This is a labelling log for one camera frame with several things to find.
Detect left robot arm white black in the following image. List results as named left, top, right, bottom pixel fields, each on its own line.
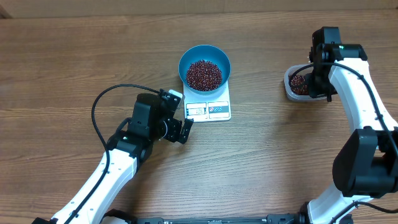
left=47, top=90, right=193, bottom=224

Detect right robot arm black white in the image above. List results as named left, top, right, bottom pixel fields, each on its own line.
left=305, top=27, right=397, bottom=223

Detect white digital kitchen scale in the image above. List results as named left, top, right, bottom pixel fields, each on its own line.
left=183, top=82, right=232, bottom=123

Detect red beans in bowl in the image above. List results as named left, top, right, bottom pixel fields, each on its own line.
left=185, top=60, right=223, bottom=91

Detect teal blue bowl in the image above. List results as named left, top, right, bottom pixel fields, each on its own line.
left=178, top=45, right=231, bottom=95

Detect clear plastic container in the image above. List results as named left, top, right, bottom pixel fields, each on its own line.
left=284, top=64, right=326, bottom=102

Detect red beans in container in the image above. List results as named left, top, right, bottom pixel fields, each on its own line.
left=290, top=75, right=308, bottom=95

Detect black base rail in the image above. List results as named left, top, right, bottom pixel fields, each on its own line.
left=102, top=208, right=354, bottom=224

